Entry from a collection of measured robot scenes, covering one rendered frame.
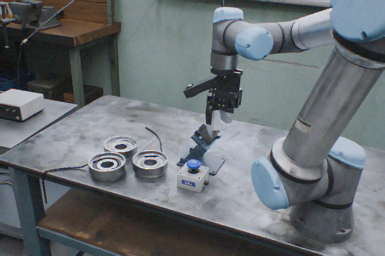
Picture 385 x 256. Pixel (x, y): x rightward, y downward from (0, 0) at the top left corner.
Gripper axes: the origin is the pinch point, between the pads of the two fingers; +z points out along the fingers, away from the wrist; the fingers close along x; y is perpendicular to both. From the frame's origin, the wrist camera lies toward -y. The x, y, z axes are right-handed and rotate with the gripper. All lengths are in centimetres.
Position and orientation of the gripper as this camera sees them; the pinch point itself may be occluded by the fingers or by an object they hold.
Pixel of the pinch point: (211, 130)
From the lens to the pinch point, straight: 110.4
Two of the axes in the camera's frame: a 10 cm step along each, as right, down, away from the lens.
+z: -0.5, 8.9, 4.5
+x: 4.0, -4.0, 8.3
